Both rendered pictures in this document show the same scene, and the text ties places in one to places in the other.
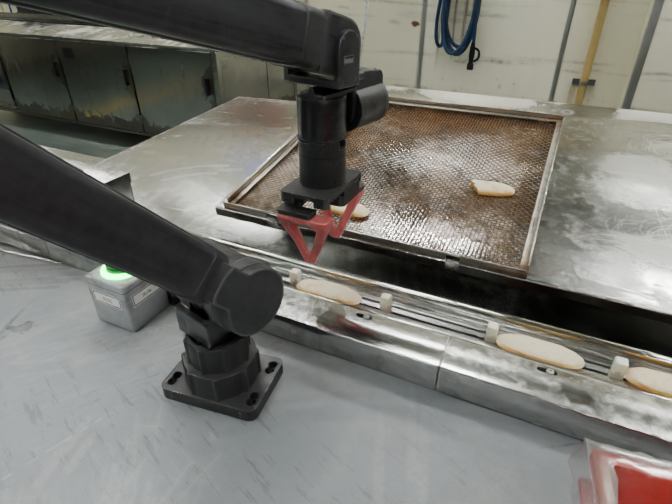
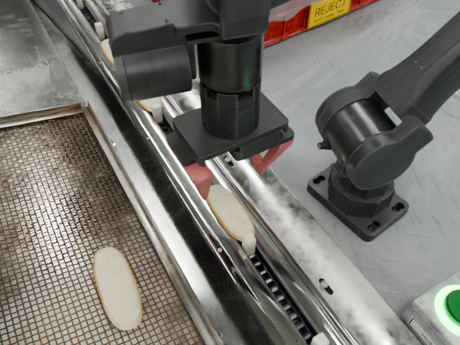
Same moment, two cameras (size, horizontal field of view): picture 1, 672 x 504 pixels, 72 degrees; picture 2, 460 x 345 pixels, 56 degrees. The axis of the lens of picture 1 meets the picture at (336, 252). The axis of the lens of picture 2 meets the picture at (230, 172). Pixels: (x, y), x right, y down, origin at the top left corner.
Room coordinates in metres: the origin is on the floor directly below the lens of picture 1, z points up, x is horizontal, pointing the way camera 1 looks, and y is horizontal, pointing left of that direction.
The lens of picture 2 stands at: (0.81, 0.20, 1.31)
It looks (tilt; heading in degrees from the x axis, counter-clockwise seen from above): 49 degrees down; 215
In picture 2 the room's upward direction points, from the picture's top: straight up
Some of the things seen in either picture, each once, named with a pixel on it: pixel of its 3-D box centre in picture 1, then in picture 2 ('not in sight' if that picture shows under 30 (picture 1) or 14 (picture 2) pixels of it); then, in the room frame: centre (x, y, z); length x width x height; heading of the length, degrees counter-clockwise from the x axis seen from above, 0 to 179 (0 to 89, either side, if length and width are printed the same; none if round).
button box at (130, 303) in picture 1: (133, 299); (441, 333); (0.53, 0.29, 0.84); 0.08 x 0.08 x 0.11; 64
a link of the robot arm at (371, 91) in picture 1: (340, 80); (182, 25); (0.57, -0.01, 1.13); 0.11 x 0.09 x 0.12; 141
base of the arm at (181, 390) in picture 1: (220, 357); (361, 181); (0.40, 0.13, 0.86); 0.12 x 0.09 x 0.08; 72
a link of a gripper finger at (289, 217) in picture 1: (314, 226); (249, 148); (0.52, 0.03, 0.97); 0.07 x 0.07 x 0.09; 64
